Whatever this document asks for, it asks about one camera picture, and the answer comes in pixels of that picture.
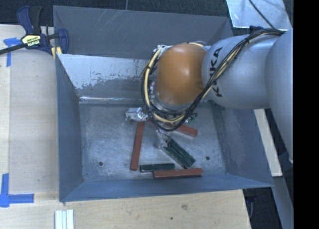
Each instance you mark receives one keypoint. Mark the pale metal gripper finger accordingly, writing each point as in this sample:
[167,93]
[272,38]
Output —
[159,139]
[135,115]

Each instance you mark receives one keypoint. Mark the red-brown flat block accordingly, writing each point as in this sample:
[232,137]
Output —
[137,146]
[189,130]
[177,173]

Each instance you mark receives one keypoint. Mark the dark green flat block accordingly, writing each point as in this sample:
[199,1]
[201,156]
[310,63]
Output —
[183,154]
[157,167]

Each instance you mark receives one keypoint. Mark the grey metal bin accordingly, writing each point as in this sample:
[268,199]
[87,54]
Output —
[112,143]

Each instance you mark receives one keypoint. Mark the pale wood board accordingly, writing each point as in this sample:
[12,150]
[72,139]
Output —
[32,123]

